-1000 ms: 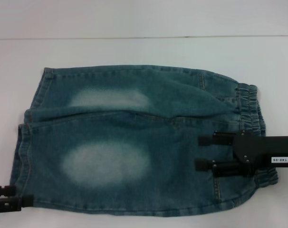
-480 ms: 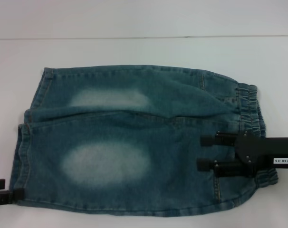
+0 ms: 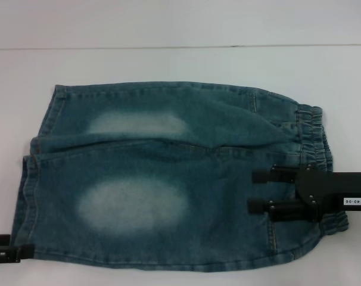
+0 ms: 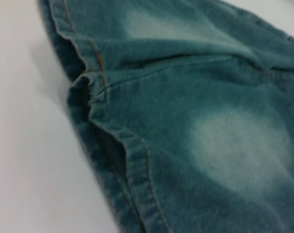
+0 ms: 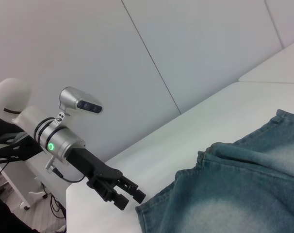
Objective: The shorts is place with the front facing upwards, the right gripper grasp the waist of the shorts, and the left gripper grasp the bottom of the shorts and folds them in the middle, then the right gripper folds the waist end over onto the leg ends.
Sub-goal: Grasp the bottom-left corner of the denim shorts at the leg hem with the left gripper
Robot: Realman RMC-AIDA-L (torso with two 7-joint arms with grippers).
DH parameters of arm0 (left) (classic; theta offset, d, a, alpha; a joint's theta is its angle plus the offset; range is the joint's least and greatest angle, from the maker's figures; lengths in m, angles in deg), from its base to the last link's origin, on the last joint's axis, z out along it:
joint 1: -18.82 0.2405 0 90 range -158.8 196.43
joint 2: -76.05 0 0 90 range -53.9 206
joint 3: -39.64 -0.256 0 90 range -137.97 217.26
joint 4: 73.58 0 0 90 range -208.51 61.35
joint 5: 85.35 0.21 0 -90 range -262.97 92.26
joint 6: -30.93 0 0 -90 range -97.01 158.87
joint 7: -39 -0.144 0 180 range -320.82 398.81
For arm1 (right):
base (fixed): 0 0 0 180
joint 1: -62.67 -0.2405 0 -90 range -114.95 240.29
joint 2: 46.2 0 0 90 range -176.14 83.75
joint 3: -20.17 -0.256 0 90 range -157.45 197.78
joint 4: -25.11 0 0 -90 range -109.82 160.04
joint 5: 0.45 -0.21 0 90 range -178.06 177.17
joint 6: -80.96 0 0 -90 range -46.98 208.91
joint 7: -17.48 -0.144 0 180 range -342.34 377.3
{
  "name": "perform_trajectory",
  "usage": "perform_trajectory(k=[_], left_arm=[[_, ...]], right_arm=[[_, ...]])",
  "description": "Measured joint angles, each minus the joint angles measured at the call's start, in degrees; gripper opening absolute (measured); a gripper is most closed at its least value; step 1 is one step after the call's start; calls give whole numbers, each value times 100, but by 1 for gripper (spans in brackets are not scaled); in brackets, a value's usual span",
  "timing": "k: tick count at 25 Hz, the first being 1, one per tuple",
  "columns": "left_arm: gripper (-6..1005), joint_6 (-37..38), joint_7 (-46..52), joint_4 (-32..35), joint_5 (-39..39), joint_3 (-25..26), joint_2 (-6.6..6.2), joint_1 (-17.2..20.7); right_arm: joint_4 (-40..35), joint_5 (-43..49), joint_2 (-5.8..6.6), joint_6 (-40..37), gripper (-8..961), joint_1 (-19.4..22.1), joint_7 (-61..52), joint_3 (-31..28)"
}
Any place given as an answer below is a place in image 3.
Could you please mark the blue denim shorts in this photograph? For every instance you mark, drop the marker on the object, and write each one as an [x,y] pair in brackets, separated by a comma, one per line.
[174,167]

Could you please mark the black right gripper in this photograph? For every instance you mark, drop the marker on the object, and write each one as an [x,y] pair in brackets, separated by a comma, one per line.
[332,190]

